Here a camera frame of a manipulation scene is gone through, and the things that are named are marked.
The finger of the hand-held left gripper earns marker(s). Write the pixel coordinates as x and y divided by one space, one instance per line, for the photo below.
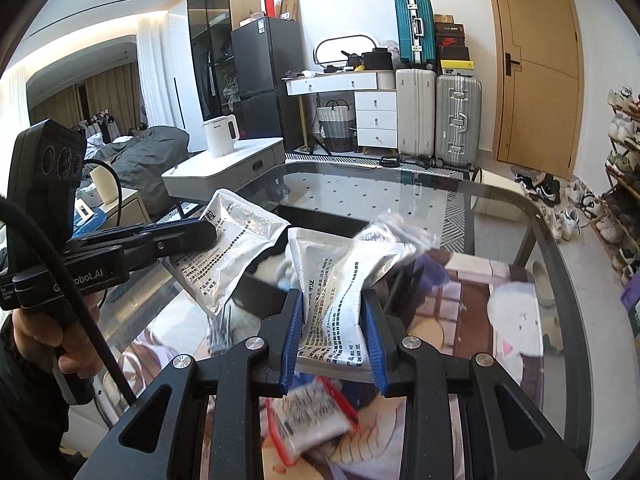
125 232
185 240

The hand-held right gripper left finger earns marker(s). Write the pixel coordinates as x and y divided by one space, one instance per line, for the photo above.
292 340

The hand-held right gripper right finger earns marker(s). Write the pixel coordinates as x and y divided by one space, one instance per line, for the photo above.
374 345

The silver printed packet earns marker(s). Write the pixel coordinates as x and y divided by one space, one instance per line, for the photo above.
335 280
235 245

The black cardboard box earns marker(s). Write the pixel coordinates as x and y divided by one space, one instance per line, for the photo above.
260 298

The red seal zip bag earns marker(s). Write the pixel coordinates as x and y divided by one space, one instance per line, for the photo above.
310 422

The clear plastic bag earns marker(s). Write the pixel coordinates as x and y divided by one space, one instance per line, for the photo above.
400 240

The person's left hand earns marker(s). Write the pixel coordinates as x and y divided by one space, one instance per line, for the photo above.
80 330

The white low cabinet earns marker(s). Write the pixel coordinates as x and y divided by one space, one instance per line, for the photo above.
225 172

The grey duvet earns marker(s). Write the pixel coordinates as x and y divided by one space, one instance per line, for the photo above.
145 155

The printed desk mat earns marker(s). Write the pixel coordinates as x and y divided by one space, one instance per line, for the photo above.
475 320

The white electric kettle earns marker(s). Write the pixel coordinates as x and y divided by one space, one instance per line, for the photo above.
220 135

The brown curtain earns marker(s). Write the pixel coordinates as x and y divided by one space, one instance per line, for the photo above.
107 95

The white curtain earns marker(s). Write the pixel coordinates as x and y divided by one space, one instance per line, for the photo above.
157 75

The black tripod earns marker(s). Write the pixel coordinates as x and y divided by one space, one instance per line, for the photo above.
316 144

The beige slipper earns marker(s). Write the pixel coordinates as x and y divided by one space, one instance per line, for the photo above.
542 285

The dark grey fridge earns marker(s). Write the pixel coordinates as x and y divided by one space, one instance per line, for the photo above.
265 70

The wicker basket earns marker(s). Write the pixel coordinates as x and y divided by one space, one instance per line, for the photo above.
335 125

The black glass wardrobe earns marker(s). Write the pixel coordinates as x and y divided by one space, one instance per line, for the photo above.
215 40

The white vanity desk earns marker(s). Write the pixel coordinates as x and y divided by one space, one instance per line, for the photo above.
375 110

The pile of loose sneakers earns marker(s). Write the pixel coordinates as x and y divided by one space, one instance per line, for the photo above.
560 205

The white suitcase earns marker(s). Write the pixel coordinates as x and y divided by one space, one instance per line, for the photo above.
415 110

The oval mirror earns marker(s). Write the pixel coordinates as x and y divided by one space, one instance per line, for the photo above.
332 52

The silver suitcase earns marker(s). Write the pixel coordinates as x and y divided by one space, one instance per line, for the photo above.
457 120

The red tall box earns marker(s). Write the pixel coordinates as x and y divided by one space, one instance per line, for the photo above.
269 4

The tall cardboard box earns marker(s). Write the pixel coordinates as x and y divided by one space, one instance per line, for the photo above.
289 5

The purple bag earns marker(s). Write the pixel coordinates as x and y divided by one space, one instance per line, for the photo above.
631 297

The black bag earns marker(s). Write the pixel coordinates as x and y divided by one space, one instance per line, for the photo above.
377 60

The grey plush toy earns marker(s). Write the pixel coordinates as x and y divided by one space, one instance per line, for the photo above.
391 47

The wooden shoe rack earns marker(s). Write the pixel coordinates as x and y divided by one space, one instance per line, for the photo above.
612 180

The plain black shoe box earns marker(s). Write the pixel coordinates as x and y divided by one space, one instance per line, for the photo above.
453 54

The wooden door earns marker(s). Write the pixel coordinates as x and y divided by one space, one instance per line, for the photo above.
535 85

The teal suitcase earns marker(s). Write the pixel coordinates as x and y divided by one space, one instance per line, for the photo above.
412 30

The group of racked sneakers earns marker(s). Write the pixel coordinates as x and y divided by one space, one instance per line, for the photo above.
625 160

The red logo black shoe box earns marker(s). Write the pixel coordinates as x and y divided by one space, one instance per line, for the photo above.
451 41

